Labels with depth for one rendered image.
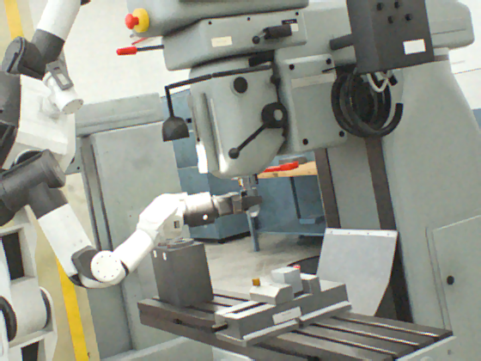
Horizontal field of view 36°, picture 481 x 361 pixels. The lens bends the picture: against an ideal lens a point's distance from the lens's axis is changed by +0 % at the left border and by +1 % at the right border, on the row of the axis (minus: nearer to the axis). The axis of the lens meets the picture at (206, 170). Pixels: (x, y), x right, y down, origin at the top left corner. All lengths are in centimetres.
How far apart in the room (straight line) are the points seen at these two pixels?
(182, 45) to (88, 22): 987
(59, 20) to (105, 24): 974
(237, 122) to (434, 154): 62
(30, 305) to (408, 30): 132
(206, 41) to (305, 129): 37
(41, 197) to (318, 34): 87
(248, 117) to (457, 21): 85
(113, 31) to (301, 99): 1002
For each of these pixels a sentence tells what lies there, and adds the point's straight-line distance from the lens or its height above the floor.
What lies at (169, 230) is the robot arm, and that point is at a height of 120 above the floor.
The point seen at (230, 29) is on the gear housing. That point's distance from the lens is 195.
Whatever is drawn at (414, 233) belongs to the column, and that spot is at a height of 105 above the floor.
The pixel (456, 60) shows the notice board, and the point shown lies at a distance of 698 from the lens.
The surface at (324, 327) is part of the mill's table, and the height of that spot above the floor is 90.
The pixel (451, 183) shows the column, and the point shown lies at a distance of 230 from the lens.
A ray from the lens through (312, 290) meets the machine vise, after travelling 199.
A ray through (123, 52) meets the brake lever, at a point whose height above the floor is 170.
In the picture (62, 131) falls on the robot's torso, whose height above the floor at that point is 152.
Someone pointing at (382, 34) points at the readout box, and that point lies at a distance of 191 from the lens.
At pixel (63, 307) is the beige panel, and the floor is 75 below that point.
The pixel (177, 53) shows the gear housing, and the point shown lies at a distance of 202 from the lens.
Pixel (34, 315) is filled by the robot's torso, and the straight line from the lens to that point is 231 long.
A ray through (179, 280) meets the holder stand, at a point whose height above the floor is 100.
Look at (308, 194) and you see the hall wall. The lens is 878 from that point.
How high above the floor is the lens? 145
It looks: 3 degrees down
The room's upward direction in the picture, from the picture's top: 11 degrees counter-clockwise
